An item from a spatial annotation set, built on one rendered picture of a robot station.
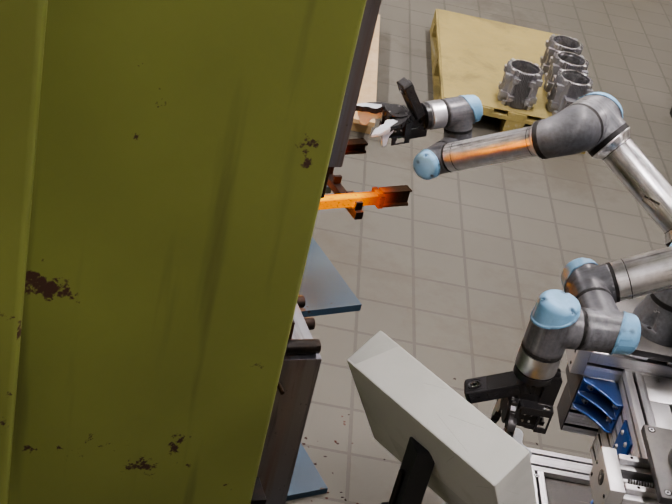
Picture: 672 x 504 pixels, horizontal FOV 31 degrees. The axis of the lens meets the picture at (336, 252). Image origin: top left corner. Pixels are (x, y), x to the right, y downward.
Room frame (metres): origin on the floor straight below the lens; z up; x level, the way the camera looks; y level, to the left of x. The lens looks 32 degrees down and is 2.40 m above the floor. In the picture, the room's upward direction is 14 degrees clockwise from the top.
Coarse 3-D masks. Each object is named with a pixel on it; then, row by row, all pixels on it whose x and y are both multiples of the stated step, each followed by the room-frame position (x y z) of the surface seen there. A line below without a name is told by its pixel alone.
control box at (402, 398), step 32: (384, 352) 1.64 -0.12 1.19; (384, 384) 1.58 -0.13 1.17; (416, 384) 1.58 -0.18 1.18; (384, 416) 1.63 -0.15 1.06; (416, 416) 1.53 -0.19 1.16; (448, 416) 1.52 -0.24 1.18; (480, 416) 1.52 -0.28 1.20; (448, 448) 1.48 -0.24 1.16; (480, 448) 1.47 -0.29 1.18; (512, 448) 1.47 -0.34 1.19; (448, 480) 1.55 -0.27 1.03; (480, 480) 1.44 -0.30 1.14; (512, 480) 1.45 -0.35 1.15
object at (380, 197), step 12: (360, 192) 2.58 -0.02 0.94; (372, 192) 2.59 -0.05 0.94; (384, 192) 2.59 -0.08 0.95; (396, 192) 2.61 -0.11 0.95; (408, 192) 2.63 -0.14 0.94; (324, 204) 2.50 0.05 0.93; (336, 204) 2.51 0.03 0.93; (348, 204) 2.53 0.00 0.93; (372, 204) 2.57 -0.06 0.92; (384, 204) 2.60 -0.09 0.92; (396, 204) 2.61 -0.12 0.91
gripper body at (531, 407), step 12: (516, 372) 1.76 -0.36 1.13; (528, 384) 1.74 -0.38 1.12; (540, 384) 1.74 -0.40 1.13; (552, 384) 1.76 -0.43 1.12; (516, 396) 1.76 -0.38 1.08; (528, 396) 1.76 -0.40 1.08; (540, 396) 1.76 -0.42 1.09; (552, 396) 1.76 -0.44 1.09; (504, 408) 1.76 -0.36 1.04; (516, 408) 1.74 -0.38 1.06; (528, 408) 1.74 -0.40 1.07; (540, 408) 1.74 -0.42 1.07; (552, 408) 1.75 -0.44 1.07; (504, 420) 1.74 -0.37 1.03; (528, 420) 1.75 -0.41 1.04; (540, 420) 1.75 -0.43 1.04; (540, 432) 1.74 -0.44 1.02
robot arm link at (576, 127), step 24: (552, 120) 2.69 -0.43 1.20; (576, 120) 2.68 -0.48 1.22; (456, 144) 2.78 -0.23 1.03; (480, 144) 2.74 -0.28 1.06; (504, 144) 2.71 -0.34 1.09; (528, 144) 2.68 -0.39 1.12; (552, 144) 2.65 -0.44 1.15; (576, 144) 2.65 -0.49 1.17; (432, 168) 2.76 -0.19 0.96; (456, 168) 2.76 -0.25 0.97
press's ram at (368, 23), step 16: (368, 0) 1.89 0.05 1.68; (368, 16) 1.89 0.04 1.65; (368, 32) 1.90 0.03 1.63; (368, 48) 1.90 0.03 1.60; (352, 64) 1.89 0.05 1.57; (352, 80) 1.89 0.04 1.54; (352, 96) 1.89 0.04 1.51; (352, 112) 1.90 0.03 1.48; (336, 144) 1.89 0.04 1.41; (336, 160) 1.89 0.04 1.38
